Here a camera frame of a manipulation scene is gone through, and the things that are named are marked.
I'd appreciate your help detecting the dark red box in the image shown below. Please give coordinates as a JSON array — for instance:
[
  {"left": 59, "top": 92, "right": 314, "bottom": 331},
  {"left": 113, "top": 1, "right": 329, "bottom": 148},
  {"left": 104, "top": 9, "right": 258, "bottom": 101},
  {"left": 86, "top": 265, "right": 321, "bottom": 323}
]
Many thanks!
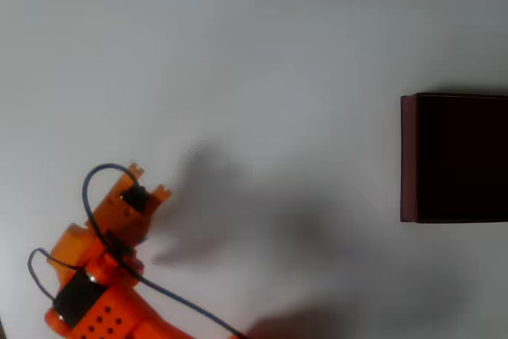
[{"left": 399, "top": 92, "right": 508, "bottom": 224}]

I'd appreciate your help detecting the short blue cable loop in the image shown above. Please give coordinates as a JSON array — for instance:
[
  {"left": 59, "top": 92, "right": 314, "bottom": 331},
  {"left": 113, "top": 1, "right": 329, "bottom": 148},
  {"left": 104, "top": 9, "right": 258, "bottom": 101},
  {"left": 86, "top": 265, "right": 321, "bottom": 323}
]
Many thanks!
[{"left": 26, "top": 248, "right": 87, "bottom": 302}]

